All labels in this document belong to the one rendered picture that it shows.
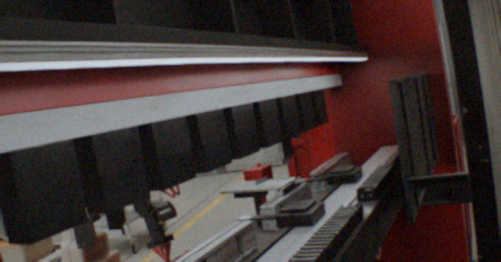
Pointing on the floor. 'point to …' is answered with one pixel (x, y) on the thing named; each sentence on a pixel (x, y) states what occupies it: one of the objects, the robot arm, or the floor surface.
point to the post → (472, 119)
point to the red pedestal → (258, 173)
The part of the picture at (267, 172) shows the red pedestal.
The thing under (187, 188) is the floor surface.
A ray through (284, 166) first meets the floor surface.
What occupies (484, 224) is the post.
